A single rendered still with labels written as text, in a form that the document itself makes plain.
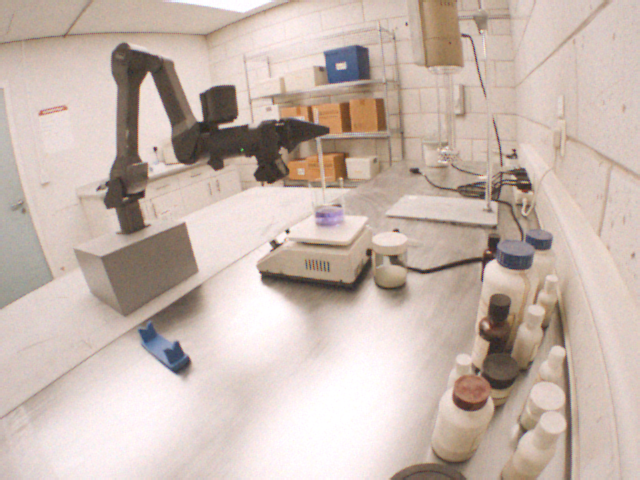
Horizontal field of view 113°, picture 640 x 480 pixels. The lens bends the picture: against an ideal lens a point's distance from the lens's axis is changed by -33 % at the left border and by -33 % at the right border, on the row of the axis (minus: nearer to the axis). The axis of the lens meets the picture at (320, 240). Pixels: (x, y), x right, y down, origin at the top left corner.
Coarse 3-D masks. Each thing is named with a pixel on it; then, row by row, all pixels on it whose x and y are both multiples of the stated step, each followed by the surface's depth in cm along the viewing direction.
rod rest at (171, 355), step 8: (152, 328) 44; (144, 336) 43; (152, 336) 44; (160, 336) 44; (144, 344) 42; (152, 344) 42; (160, 344) 42; (168, 344) 42; (176, 344) 39; (152, 352) 41; (160, 352) 41; (168, 352) 38; (176, 352) 39; (184, 352) 41; (160, 360) 39; (168, 360) 38; (176, 360) 39; (184, 360) 39; (168, 368) 39; (176, 368) 38
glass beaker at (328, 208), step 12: (312, 180) 58; (336, 180) 59; (312, 192) 56; (324, 192) 54; (336, 192) 55; (312, 204) 57; (324, 204) 55; (336, 204) 55; (324, 216) 56; (336, 216) 56
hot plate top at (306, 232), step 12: (312, 216) 64; (348, 216) 62; (360, 216) 61; (300, 228) 59; (312, 228) 58; (324, 228) 57; (336, 228) 57; (348, 228) 56; (360, 228) 56; (300, 240) 55; (312, 240) 54; (324, 240) 53; (336, 240) 52; (348, 240) 51
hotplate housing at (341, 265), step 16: (368, 240) 60; (272, 256) 58; (288, 256) 57; (304, 256) 55; (320, 256) 54; (336, 256) 52; (352, 256) 52; (368, 256) 61; (272, 272) 61; (288, 272) 58; (304, 272) 57; (320, 272) 55; (336, 272) 54; (352, 272) 53
